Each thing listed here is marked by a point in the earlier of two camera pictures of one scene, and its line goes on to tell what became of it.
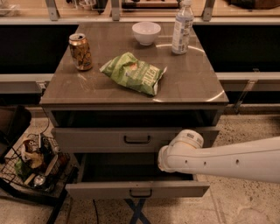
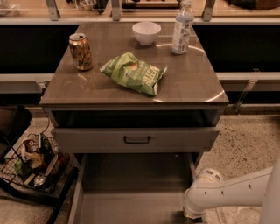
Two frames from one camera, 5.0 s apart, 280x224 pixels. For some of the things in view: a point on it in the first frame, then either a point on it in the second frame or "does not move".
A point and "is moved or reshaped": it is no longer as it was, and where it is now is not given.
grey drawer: x=129 y=174 is moved or reshaped
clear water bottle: x=183 y=28 does not move
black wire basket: x=37 y=163 does not move
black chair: x=14 y=121 does not move
